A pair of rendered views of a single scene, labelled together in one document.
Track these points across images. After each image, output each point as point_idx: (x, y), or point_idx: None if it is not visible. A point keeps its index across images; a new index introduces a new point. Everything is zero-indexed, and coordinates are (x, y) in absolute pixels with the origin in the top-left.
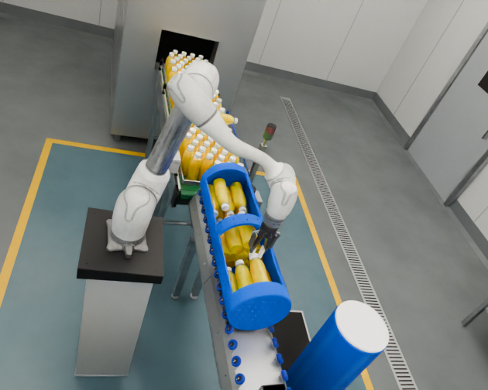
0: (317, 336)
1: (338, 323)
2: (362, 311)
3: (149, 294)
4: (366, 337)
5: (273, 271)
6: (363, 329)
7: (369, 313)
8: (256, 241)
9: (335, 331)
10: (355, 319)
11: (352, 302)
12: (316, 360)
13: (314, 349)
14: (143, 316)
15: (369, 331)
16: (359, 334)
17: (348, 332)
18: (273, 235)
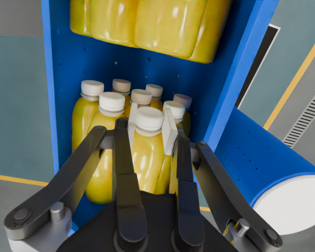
0: (236, 150)
1: (260, 202)
2: None
3: None
4: (280, 222)
5: (209, 119)
6: (289, 214)
7: None
8: (113, 171)
9: (248, 200)
10: (291, 203)
11: None
12: (219, 158)
13: (224, 153)
14: (38, 36)
15: (294, 217)
16: (274, 218)
17: (263, 214)
18: (224, 192)
